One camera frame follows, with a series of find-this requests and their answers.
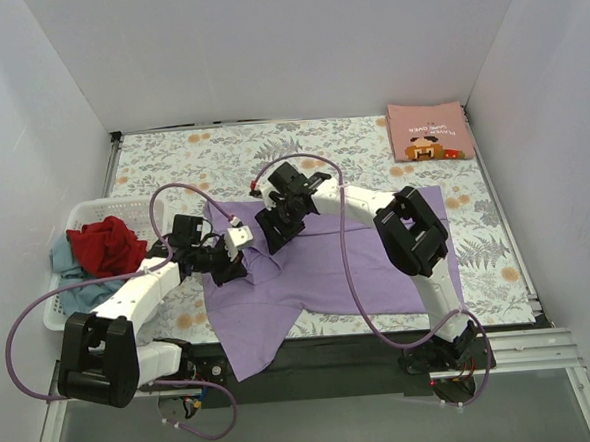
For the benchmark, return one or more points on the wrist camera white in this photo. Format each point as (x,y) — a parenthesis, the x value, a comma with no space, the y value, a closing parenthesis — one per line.
(238,238)
(261,189)

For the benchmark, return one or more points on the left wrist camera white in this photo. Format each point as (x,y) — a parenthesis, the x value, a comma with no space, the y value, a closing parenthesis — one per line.
(238,238)

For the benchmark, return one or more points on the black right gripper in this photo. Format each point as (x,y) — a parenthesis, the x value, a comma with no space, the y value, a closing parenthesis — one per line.
(277,225)

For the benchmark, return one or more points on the red t shirt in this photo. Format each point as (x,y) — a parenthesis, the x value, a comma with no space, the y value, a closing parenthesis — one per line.
(107,248)

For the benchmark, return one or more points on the white plastic laundry basket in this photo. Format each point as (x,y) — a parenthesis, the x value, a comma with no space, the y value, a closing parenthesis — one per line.
(133,211)

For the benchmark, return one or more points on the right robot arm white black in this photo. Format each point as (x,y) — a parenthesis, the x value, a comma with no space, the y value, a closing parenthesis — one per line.
(414,240)

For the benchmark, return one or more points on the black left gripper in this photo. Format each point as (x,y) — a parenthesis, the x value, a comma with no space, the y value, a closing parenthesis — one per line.
(229,269)

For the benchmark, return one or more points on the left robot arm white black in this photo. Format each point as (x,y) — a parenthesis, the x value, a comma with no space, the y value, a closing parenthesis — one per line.
(101,360)

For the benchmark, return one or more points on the floral tablecloth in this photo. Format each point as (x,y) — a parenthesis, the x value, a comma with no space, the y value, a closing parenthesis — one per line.
(220,162)

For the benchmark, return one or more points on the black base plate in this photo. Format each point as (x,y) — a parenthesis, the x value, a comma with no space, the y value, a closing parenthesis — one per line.
(330,367)

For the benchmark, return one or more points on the blue t shirt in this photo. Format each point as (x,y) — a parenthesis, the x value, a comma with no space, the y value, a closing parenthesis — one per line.
(70,272)

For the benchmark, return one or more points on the purple t shirt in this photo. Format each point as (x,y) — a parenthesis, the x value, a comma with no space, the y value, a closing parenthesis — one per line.
(252,316)

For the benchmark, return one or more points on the folded pink printed t shirt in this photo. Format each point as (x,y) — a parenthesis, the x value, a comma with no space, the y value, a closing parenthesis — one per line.
(427,133)

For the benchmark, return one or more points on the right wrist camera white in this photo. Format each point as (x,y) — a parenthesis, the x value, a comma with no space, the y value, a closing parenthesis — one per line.
(261,189)

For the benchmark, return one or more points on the aluminium frame rail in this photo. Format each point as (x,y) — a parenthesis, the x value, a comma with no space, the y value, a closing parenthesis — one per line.
(538,391)

